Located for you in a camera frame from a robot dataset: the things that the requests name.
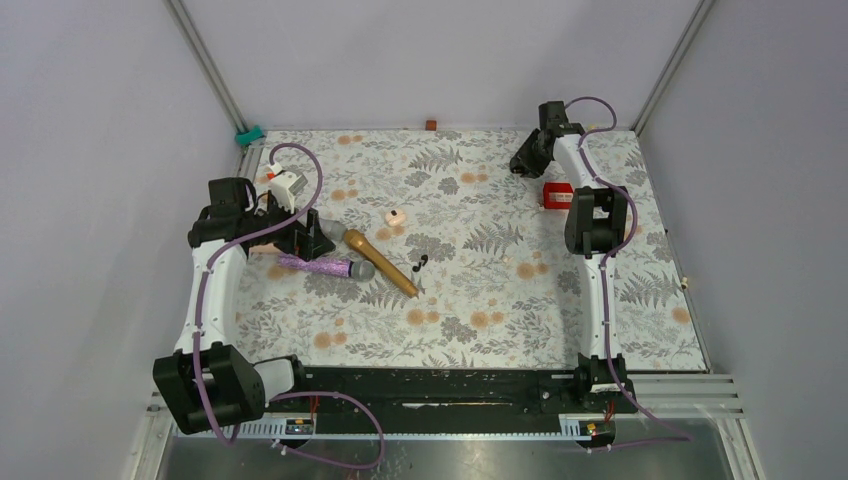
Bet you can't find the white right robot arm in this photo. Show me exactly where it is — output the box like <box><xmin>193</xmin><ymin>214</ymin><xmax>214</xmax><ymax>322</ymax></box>
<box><xmin>509</xmin><ymin>101</ymin><xmax>629</xmax><ymax>412</ymax></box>

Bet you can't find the purple glitter microphone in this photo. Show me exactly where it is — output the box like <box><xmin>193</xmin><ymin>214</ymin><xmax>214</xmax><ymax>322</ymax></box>
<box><xmin>278</xmin><ymin>254</ymin><xmax>376</xmax><ymax>281</ymax></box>

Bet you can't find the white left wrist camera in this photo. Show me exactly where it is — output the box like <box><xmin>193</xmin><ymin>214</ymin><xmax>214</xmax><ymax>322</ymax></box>
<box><xmin>267</xmin><ymin>164</ymin><xmax>308</xmax><ymax>212</ymax></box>

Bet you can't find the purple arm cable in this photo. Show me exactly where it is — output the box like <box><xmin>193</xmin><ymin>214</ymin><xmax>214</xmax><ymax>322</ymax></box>
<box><xmin>564</xmin><ymin>95</ymin><xmax>694</xmax><ymax>454</ymax></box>
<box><xmin>191</xmin><ymin>142</ymin><xmax>386</xmax><ymax>471</ymax></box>

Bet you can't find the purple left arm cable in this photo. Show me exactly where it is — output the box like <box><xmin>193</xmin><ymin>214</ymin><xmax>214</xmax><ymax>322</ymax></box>
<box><xmin>191</xmin><ymin>142</ymin><xmax>386</xmax><ymax>471</ymax></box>

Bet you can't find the red box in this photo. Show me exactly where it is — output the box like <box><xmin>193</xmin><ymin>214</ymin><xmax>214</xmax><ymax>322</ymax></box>
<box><xmin>542</xmin><ymin>182</ymin><xmax>574</xmax><ymax>210</ymax></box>

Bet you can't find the teal curved block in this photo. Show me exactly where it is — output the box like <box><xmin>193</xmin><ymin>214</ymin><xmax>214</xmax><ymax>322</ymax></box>
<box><xmin>235</xmin><ymin>125</ymin><xmax>265</xmax><ymax>148</ymax></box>

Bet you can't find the cream earbud charging case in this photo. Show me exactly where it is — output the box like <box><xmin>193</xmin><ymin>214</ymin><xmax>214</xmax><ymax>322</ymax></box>
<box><xmin>385</xmin><ymin>209</ymin><xmax>407</xmax><ymax>227</ymax></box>

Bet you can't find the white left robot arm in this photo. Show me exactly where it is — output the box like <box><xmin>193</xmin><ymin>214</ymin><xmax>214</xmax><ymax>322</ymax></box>
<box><xmin>152</xmin><ymin>171</ymin><xmax>334</xmax><ymax>440</ymax></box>

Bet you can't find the pink microphone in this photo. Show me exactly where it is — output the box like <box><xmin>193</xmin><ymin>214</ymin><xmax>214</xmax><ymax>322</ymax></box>
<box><xmin>249</xmin><ymin>243</ymin><xmax>282</xmax><ymax>255</ymax></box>

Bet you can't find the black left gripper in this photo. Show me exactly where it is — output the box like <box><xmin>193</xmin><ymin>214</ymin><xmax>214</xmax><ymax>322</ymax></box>
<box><xmin>250</xmin><ymin>190</ymin><xmax>335</xmax><ymax>261</ymax></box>

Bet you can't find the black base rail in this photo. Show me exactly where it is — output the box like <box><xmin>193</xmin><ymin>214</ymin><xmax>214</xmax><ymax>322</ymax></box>
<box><xmin>268</xmin><ymin>367</ymin><xmax>635</xmax><ymax>436</ymax></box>

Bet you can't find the silver microphone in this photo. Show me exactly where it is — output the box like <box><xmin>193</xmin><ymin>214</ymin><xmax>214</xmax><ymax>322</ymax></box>
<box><xmin>319</xmin><ymin>219</ymin><xmax>348</xmax><ymax>243</ymax></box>

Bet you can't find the gold microphone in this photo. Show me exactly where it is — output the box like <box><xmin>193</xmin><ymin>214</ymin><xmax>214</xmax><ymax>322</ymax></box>
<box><xmin>343</xmin><ymin>229</ymin><xmax>419</xmax><ymax>298</ymax></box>

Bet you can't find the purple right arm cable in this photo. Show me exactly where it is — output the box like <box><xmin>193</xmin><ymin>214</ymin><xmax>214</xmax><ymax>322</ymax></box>
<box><xmin>564</xmin><ymin>95</ymin><xmax>694</xmax><ymax>454</ymax></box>

